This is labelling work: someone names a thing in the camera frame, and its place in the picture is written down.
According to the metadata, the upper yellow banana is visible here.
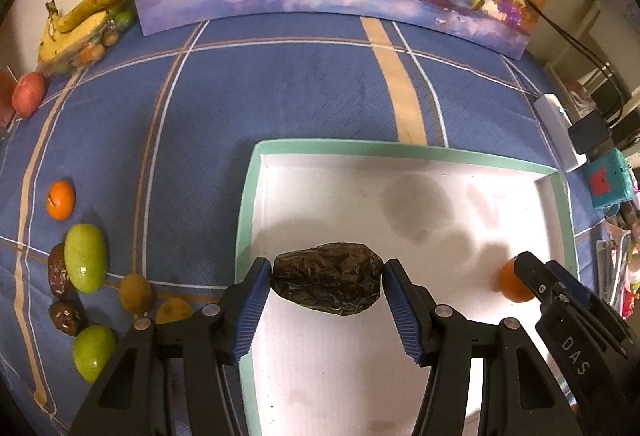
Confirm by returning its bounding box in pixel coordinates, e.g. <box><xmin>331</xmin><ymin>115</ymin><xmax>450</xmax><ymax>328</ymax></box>
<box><xmin>44</xmin><ymin>0</ymin><xmax>122</xmax><ymax>35</ymax></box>

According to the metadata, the white tray with teal rim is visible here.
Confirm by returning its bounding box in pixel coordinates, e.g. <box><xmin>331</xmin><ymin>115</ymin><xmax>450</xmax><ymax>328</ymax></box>
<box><xmin>236</xmin><ymin>139</ymin><xmax>576</xmax><ymax>435</ymax></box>

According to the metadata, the lower yellow banana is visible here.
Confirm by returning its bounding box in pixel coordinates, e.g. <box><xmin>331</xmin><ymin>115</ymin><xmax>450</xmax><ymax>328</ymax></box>
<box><xmin>37</xmin><ymin>10</ymin><xmax>107</xmax><ymax>64</ymax></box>

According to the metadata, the teal toy box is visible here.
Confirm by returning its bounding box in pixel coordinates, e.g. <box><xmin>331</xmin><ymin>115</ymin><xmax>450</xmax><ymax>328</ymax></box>
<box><xmin>582</xmin><ymin>148</ymin><xmax>634</xmax><ymax>210</ymax></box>

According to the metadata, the white power strip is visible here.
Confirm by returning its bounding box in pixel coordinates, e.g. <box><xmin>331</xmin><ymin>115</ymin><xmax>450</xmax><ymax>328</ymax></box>
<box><xmin>534</xmin><ymin>94</ymin><xmax>587</xmax><ymax>173</ymax></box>

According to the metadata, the clear plastic fruit tray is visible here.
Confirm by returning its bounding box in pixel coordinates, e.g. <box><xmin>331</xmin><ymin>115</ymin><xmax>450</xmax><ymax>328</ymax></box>
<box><xmin>37</xmin><ymin>0</ymin><xmax>137</xmax><ymax>76</ymax></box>

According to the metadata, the dark dried date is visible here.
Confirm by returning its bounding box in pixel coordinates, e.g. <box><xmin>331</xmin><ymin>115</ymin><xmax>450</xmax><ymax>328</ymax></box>
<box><xmin>270</xmin><ymin>242</ymin><xmax>384</xmax><ymax>316</ymax></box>
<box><xmin>48</xmin><ymin>243</ymin><xmax>73</xmax><ymax>300</ymax></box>
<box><xmin>49</xmin><ymin>300</ymin><xmax>87</xmax><ymax>338</ymax></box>

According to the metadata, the pile of colourful trinkets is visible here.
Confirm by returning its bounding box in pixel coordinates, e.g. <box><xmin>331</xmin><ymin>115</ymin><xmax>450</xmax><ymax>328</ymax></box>
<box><xmin>596</xmin><ymin>201</ymin><xmax>639</xmax><ymax>319</ymax></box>

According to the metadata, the black power adapter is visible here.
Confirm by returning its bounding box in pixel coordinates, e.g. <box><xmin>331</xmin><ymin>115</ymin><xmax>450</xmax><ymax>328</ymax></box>
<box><xmin>568</xmin><ymin>110</ymin><xmax>611</xmax><ymax>154</ymax></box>

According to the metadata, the tan longan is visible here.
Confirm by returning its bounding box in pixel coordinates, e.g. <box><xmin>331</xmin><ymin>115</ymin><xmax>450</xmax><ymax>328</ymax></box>
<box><xmin>155</xmin><ymin>297</ymin><xmax>194</xmax><ymax>324</ymax></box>
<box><xmin>118</xmin><ymin>274</ymin><xmax>154</xmax><ymax>315</ymax></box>

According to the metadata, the yellow banana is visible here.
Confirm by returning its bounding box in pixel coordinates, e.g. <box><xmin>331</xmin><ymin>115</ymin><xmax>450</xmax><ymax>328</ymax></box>
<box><xmin>44</xmin><ymin>0</ymin><xmax>122</xmax><ymax>35</ymax></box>
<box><xmin>37</xmin><ymin>10</ymin><xmax>107</xmax><ymax>64</ymax></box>

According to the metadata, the small orange with stem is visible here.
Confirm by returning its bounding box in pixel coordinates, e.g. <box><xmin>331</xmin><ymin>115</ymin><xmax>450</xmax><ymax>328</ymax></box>
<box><xmin>46</xmin><ymin>179</ymin><xmax>76</xmax><ymax>220</ymax></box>

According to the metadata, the orange mandarin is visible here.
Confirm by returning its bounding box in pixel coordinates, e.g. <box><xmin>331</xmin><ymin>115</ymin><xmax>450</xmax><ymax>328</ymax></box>
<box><xmin>497</xmin><ymin>258</ymin><xmax>535</xmax><ymax>303</ymax></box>

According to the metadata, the red apple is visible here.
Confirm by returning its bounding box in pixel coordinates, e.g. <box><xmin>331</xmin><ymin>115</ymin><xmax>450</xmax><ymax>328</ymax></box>
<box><xmin>11</xmin><ymin>72</ymin><xmax>47</xmax><ymax>118</ymax></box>

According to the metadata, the blue plaid tablecloth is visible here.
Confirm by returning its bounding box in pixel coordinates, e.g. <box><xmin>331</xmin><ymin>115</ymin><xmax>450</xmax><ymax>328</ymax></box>
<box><xmin>0</xmin><ymin>10</ymin><xmax>612</xmax><ymax>436</ymax></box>

